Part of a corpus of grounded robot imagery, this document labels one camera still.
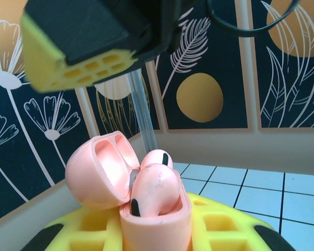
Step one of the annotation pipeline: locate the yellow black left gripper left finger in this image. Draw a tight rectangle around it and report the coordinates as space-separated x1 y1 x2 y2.
20 208 125 251

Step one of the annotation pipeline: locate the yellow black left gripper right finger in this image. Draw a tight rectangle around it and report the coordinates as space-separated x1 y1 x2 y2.
185 192 295 251

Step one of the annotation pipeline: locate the pink earbud charging case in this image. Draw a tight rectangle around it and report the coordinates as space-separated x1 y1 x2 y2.
64 130 193 251

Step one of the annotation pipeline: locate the pink wireless earbud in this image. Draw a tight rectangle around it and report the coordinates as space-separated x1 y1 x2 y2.
129 163 181 218
140 149 175 170

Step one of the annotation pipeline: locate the thin black right gripper cable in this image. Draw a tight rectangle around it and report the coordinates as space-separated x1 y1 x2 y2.
206 0 304 37

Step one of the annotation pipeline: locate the aluminium corner post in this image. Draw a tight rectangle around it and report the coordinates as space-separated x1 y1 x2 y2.
127 70 159 157

